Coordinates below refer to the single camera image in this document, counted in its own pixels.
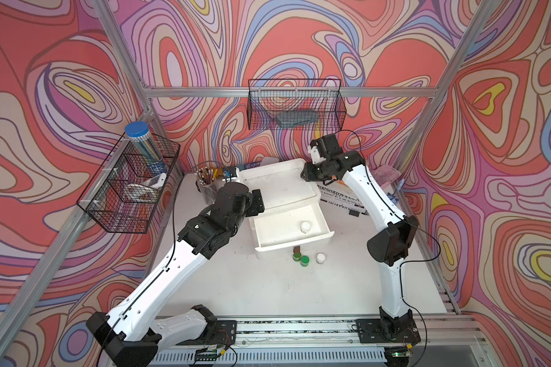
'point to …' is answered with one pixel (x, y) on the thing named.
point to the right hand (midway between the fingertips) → (305, 180)
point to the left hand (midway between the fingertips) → (252, 193)
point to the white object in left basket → (147, 191)
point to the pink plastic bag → (386, 176)
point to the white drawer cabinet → (285, 185)
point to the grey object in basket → (287, 118)
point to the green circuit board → (206, 354)
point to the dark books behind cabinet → (252, 164)
